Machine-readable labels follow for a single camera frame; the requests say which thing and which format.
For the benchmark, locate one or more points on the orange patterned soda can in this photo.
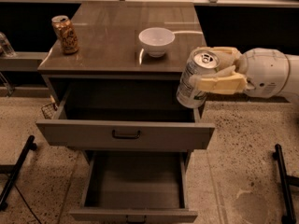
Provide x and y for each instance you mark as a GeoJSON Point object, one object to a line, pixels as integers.
{"type": "Point", "coordinates": [65, 32]}

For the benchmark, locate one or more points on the grey bottom drawer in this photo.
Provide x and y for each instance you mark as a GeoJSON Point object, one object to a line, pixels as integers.
{"type": "Point", "coordinates": [135, 188]}

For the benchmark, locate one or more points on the black left stand leg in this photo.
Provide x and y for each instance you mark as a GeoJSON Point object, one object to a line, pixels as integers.
{"type": "Point", "coordinates": [12, 170]}

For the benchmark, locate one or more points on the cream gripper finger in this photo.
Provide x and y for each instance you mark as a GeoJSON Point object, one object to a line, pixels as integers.
{"type": "Point", "coordinates": [227, 81]}
{"type": "Point", "coordinates": [226, 55]}

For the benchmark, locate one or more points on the black right stand leg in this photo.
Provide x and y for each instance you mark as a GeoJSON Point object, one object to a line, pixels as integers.
{"type": "Point", "coordinates": [286, 182]}

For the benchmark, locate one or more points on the grey drawer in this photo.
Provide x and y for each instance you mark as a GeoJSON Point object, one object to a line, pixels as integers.
{"type": "Point", "coordinates": [132, 116]}
{"type": "Point", "coordinates": [135, 188]}

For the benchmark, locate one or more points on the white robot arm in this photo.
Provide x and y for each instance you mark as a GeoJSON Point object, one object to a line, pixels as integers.
{"type": "Point", "coordinates": [290, 91]}

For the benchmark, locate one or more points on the green white 7up can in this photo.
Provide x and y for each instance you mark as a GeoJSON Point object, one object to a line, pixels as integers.
{"type": "Point", "coordinates": [200, 62]}

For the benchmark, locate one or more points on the black stand leg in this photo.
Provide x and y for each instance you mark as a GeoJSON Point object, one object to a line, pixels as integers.
{"type": "Point", "coordinates": [12, 170]}
{"type": "Point", "coordinates": [286, 182]}

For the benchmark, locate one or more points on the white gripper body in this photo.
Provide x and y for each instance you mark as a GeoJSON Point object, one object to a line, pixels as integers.
{"type": "Point", "coordinates": [266, 70]}

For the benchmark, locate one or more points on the white ceramic bowl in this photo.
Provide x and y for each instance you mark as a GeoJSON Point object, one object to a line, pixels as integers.
{"type": "Point", "coordinates": [155, 40]}

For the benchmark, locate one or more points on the grey top drawer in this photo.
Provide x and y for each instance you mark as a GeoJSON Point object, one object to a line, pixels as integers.
{"type": "Point", "coordinates": [132, 116]}

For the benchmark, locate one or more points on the grey drawer cabinet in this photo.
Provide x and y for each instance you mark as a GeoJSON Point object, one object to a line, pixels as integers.
{"type": "Point", "coordinates": [109, 47]}

